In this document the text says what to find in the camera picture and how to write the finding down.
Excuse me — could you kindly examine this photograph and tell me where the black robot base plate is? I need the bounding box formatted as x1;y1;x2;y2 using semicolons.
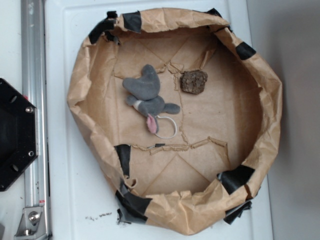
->
0;78;38;192

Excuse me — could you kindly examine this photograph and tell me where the brown rough rock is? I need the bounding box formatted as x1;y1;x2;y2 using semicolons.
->
180;70;208;95

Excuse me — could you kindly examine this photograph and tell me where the metal corner bracket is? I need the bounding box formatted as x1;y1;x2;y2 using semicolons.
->
14;206;48;240

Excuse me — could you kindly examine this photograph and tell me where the aluminium extrusion rail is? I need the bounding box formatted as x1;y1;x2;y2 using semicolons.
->
21;0;52;240

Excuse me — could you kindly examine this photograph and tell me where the white plastic board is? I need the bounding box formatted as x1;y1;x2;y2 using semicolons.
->
44;0;261;240

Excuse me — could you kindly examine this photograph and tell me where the gray plush mouse toy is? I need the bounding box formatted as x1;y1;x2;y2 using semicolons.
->
122;64;181;139

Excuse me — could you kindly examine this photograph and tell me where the brown paper bag tray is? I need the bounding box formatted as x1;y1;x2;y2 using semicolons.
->
67;8;283;235

